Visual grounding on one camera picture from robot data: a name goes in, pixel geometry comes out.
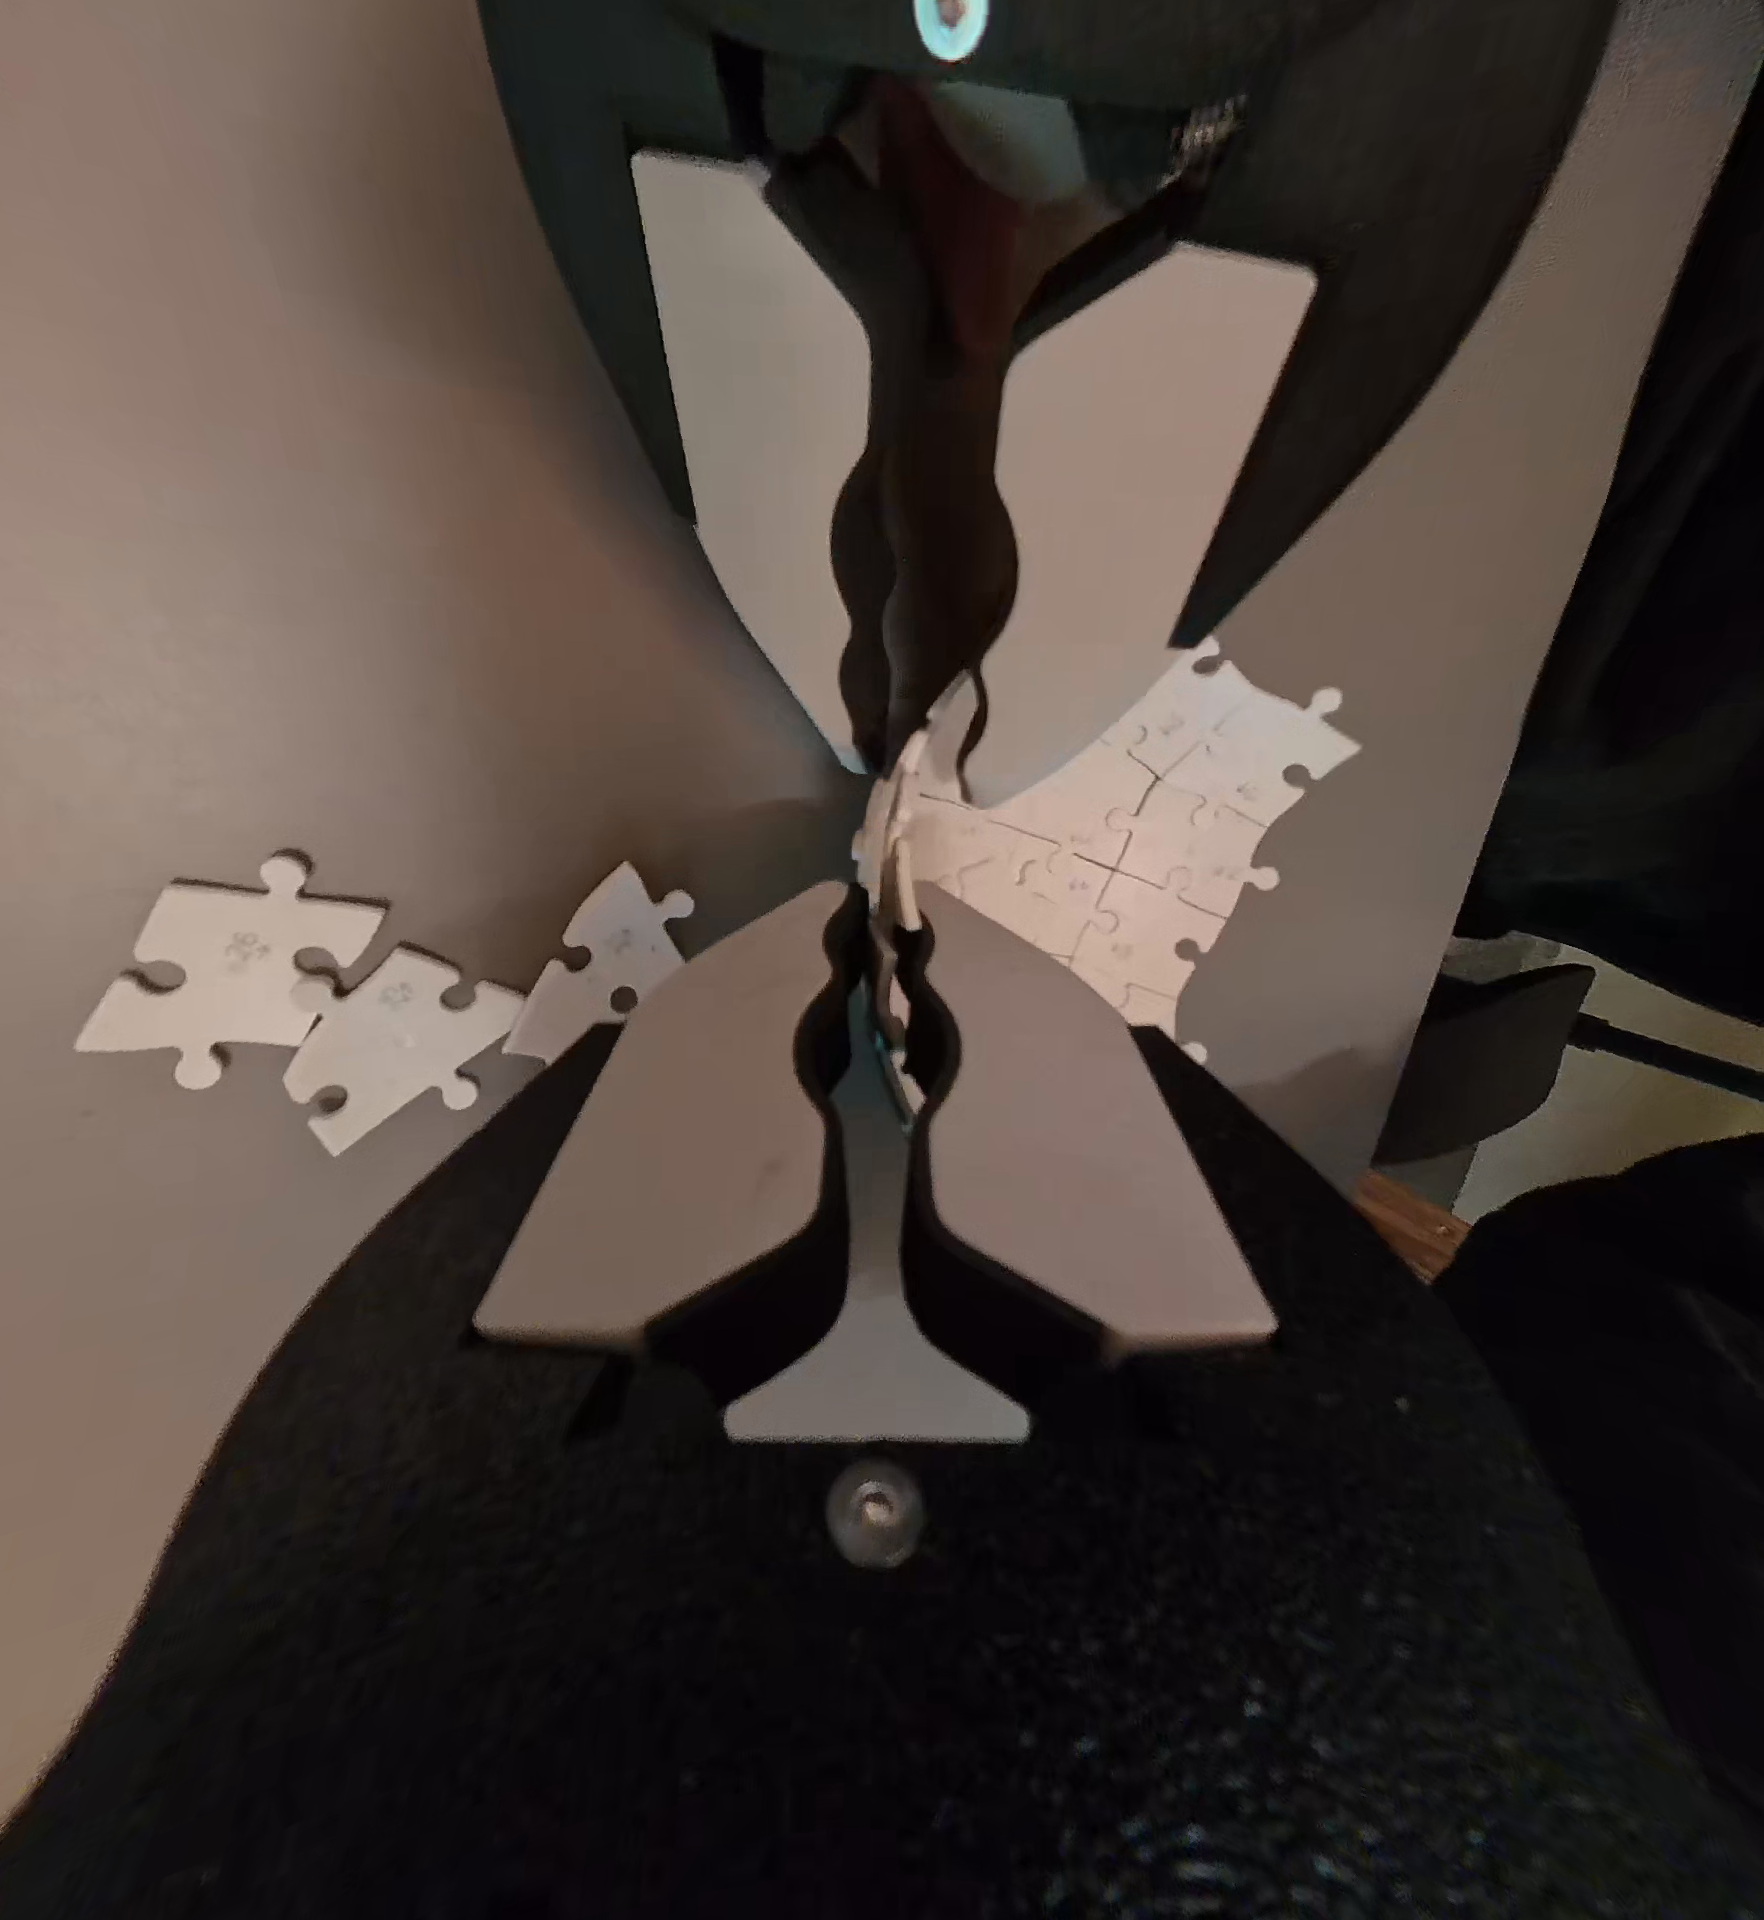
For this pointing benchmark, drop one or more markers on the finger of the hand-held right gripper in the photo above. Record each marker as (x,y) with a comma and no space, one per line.
(1136,480)
(762,375)

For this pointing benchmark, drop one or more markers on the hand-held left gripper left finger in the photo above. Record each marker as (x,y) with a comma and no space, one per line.
(686,1170)

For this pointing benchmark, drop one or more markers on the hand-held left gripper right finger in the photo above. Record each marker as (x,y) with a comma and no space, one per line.
(1092,1184)

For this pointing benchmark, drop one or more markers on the partly built white puzzle ball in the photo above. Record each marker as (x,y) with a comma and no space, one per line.
(1166,841)

